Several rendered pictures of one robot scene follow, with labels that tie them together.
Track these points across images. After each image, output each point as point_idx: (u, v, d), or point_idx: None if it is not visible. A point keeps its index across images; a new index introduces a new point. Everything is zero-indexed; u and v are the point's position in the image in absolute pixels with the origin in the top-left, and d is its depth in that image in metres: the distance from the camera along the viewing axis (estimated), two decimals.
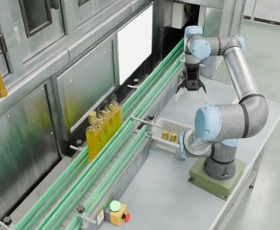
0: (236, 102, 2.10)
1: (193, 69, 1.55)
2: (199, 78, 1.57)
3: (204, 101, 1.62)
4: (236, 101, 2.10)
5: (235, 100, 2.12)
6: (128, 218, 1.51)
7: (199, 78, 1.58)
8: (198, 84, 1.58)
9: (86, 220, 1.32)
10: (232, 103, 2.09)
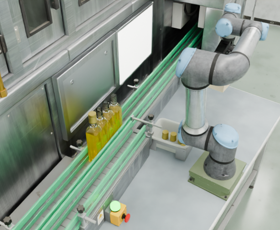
0: None
1: (225, 42, 1.72)
2: (230, 52, 1.74)
3: None
4: None
5: None
6: (128, 218, 1.51)
7: (230, 52, 1.74)
8: None
9: (86, 220, 1.32)
10: None
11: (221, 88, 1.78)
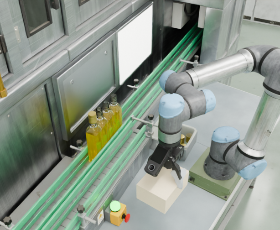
0: (146, 182, 1.24)
1: (165, 147, 1.16)
2: (173, 159, 1.18)
3: (177, 186, 1.23)
4: (145, 180, 1.25)
5: (145, 177, 1.26)
6: (128, 218, 1.51)
7: (173, 159, 1.18)
8: (170, 166, 1.19)
9: (86, 220, 1.32)
10: (137, 185, 1.23)
11: (163, 209, 1.22)
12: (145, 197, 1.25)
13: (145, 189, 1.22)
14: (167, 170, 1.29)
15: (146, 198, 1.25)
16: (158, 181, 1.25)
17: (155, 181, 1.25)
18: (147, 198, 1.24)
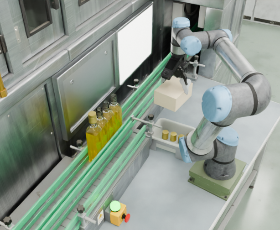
0: (161, 89, 1.68)
1: (176, 59, 1.60)
2: (181, 69, 1.62)
3: (184, 91, 1.67)
4: (160, 88, 1.69)
5: (160, 86, 1.70)
6: (128, 218, 1.51)
7: (182, 69, 1.62)
8: (179, 74, 1.63)
9: (86, 220, 1.32)
10: (155, 91, 1.67)
11: (173, 107, 1.66)
12: (160, 101, 1.69)
13: (160, 93, 1.66)
14: (176, 82, 1.73)
15: (161, 101, 1.69)
16: (170, 89, 1.69)
17: (168, 89, 1.69)
18: (162, 101, 1.68)
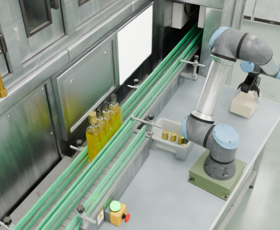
0: (237, 100, 2.09)
1: (252, 76, 2.00)
2: (256, 84, 2.02)
3: (256, 101, 2.08)
4: (236, 99, 2.09)
5: (235, 97, 2.11)
6: (128, 218, 1.51)
7: (256, 84, 2.02)
8: (253, 88, 2.03)
9: (86, 220, 1.32)
10: (232, 101, 2.08)
11: (248, 115, 2.06)
12: (236, 109, 2.09)
13: (237, 103, 2.06)
14: (248, 94, 2.13)
15: (237, 110, 2.09)
16: (245, 100, 2.09)
17: (242, 100, 2.09)
18: (238, 109, 2.08)
